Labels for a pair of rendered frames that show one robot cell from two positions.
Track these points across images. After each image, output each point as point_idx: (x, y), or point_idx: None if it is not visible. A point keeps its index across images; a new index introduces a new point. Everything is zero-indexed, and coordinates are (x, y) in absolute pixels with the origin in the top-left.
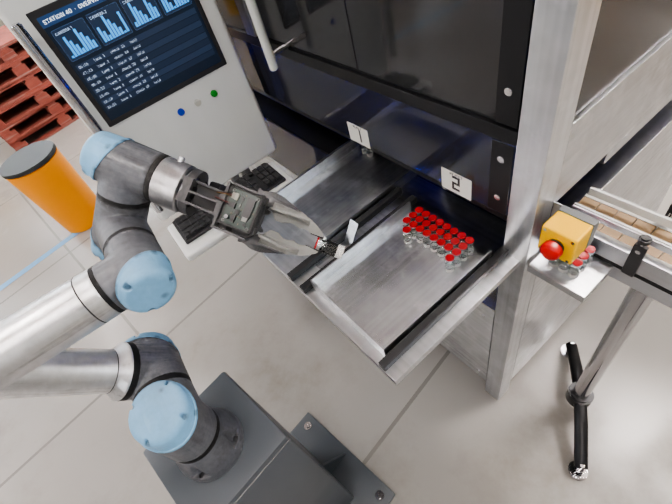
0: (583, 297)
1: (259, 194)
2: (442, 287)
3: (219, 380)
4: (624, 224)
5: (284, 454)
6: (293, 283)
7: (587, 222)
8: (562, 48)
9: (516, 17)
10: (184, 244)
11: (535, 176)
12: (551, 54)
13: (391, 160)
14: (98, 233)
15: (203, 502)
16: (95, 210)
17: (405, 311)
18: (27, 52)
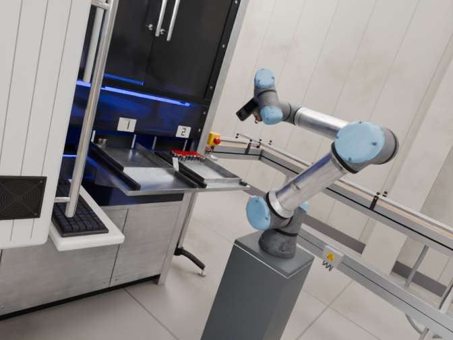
0: (218, 158)
1: None
2: (209, 168)
3: (241, 240)
4: None
5: None
6: (196, 189)
7: (214, 131)
8: (226, 74)
9: (217, 65)
10: (106, 235)
11: (213, 115)
12: (224, 75)
13: (147, 133)
14: (283, 104)
15: (301, 253)
16: (276, 97)
17: (220, 175)
18: (84, 8)
